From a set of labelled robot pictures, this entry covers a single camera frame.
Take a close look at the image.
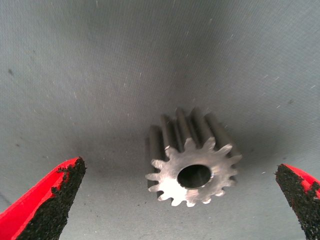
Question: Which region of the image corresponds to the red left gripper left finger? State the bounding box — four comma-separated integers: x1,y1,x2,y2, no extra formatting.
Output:
0,156,87,240

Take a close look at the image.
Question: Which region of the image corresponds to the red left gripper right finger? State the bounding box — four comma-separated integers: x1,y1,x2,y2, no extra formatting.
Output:
274,163,320,240

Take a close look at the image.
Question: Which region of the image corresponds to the small steel spur gear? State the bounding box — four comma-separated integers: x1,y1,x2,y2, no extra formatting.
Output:
144,107,243,208

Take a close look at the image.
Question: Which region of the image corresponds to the dark grey table cloth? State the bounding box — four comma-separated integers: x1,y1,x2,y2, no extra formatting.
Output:
0,0,320,240

